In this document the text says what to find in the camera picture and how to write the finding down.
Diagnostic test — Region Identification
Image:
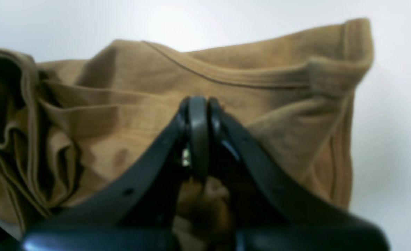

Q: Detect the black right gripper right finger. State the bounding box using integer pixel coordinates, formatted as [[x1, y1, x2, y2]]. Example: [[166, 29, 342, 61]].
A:
[[208, 98, 389, 251]]

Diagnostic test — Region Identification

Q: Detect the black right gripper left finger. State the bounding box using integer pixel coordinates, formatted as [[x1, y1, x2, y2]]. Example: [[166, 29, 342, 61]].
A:
[[21, 96, 209, 251]]

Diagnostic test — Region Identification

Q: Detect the brown t-shirt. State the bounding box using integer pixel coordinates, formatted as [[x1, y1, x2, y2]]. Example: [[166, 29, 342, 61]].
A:
[[0, 18, 374, 233]]

